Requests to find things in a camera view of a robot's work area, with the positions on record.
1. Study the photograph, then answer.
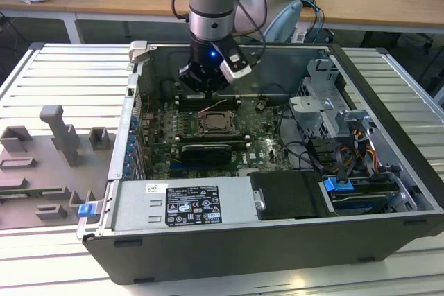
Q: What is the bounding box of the metal locking lever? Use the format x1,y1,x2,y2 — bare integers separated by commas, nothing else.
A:
200,99,229,114
198,129,243,138

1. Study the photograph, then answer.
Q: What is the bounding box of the silver CPU plate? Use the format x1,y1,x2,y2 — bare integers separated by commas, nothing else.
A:
204,115,230,131

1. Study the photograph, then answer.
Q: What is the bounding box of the metal socket cover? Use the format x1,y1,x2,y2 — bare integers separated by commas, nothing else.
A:
196,110,241,136

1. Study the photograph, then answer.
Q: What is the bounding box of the black RAM slot bank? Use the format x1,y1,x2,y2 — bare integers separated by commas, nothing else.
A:
176,93,242,112
177,132,251,145

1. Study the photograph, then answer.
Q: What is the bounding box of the CPU socket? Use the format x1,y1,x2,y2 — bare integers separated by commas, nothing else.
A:
196,109,243,137

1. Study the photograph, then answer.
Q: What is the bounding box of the gray case latch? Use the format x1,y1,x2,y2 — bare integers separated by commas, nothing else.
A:
128,40,151,65

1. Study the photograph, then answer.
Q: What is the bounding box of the black graphics card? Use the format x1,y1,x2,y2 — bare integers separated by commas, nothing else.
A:
180,142,232,166

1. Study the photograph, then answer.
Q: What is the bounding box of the green motherboard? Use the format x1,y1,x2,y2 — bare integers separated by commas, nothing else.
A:
138,91,308,179

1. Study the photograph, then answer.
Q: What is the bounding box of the silver drive cage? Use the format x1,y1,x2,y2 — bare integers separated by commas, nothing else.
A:
287,58,352,141

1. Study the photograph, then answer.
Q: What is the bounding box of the silver power supply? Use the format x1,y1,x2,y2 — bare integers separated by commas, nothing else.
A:
110,176,260,232

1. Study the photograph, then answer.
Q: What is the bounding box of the black plastic shroud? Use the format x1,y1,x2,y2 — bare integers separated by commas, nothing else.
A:
248,170,330,222

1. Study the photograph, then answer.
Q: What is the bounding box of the blue plastic clip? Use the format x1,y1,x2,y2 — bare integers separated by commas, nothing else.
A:
78,203,96,219

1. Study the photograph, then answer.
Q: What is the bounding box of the black open PC case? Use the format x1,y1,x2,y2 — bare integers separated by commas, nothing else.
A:
76,40,444,286

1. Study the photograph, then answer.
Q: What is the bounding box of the gray parts rack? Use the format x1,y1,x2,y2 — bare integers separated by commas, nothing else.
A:
0,104,117,231

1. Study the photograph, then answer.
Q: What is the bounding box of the hard disk in blue carrier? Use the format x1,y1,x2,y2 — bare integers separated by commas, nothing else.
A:
321,177,399,216

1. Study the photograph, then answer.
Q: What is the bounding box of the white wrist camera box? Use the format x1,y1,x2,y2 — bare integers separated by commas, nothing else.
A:
219,44,253,85

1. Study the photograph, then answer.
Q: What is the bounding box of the black cable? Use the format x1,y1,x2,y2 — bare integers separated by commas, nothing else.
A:
279,103,346,186

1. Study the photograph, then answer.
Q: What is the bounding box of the blue cable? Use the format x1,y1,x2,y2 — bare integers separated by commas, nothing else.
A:
300,0,326,44

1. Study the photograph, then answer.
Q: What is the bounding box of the silver shroud handle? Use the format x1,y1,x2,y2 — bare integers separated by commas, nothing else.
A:
253,188,266,211

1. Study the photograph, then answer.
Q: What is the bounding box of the coloured wire bundle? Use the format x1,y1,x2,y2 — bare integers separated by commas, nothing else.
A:
339,128,378,173

